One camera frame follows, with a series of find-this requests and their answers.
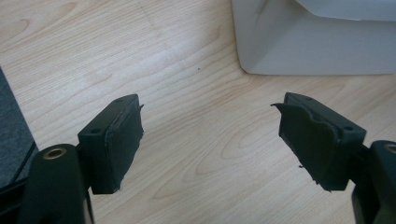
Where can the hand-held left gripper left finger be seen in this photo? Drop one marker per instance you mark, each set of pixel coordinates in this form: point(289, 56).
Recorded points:
point(106, 146)

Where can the dark grey mat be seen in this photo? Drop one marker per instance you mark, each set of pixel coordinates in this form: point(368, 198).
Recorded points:
point(12, 137)

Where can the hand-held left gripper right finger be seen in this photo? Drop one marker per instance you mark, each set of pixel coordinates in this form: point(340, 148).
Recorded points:
point(323, 146)

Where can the white plastic container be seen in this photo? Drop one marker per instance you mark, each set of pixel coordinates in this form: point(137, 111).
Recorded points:
point(314, 40)

